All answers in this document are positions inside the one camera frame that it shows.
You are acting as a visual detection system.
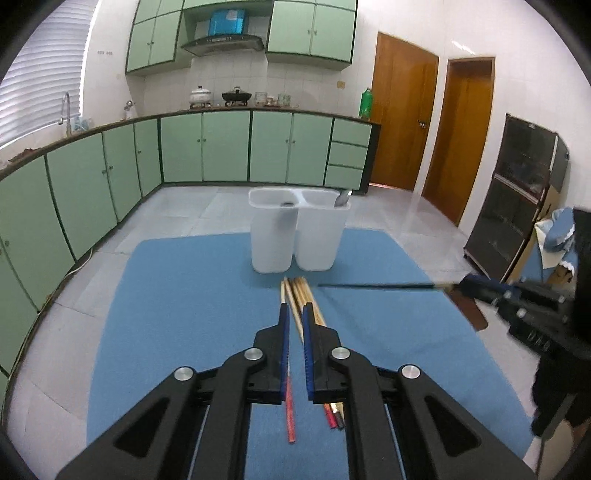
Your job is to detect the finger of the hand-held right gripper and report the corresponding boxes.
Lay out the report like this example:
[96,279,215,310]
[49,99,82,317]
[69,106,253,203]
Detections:
[455,273,568,309]
[454,294,527,331]

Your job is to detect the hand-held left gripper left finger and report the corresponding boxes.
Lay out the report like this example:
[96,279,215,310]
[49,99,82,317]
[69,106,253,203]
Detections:
[55,302,291,480]

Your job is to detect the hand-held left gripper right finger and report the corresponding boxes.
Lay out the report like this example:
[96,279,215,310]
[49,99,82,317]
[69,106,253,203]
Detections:
[302,302,539,480]

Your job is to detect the black chopstick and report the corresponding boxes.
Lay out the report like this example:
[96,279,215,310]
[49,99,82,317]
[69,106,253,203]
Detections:
[317,282,452,292]

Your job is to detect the white double utensil holder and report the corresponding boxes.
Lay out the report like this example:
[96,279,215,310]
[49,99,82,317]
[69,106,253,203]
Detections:
[248,186,352,273]

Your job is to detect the person's right hand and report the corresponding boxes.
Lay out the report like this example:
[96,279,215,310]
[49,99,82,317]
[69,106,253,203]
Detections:
[530,353,591,439]

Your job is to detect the blue frilled cloth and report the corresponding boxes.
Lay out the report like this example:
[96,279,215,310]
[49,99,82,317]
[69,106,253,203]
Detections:
[526,207,579,283]

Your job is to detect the black glass cabinet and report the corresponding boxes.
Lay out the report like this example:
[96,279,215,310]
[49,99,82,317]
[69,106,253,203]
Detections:
[464,113,571,283]

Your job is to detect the blue mat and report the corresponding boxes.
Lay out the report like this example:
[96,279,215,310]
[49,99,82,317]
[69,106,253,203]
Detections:
[86,228,537,480]

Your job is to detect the cardboard box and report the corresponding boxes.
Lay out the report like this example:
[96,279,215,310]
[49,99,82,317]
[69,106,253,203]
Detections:
[507,185,579,288]

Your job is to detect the green lower kitchen cabinets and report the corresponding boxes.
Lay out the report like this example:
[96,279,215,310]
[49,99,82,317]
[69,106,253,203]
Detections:
[0,108,382,388]

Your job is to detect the glass jars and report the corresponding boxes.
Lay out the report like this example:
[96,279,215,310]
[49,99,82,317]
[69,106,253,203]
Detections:
[255,91,293,108]

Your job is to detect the black wok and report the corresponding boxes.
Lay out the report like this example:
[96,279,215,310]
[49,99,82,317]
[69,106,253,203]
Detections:
[221,86,254,107]

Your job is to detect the white cooking pot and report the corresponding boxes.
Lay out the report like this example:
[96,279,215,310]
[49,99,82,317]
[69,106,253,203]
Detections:
[189,85,214,110]

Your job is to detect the black range hood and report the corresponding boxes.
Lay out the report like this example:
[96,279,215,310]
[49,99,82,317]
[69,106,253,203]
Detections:
[180,34,266,57]

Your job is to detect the green upper wide cabinet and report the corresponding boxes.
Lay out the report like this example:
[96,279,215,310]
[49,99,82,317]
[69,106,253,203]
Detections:
[265,0,359,71]

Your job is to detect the metal faucet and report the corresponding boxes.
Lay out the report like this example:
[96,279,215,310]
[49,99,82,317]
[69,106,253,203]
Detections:
[58,92,73,137]

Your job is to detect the blue box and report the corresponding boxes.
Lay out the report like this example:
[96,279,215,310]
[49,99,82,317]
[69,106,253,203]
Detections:
[207,10,246,37]

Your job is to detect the green upper corner cabinet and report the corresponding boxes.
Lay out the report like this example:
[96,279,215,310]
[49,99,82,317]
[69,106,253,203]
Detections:
[126,0,184,77]

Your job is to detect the white window blind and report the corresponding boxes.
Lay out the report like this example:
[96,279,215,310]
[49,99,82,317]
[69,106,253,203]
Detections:
[0,0,103,149]

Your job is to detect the wooden door with handle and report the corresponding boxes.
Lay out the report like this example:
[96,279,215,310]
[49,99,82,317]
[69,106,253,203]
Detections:
[369,31,440,192]

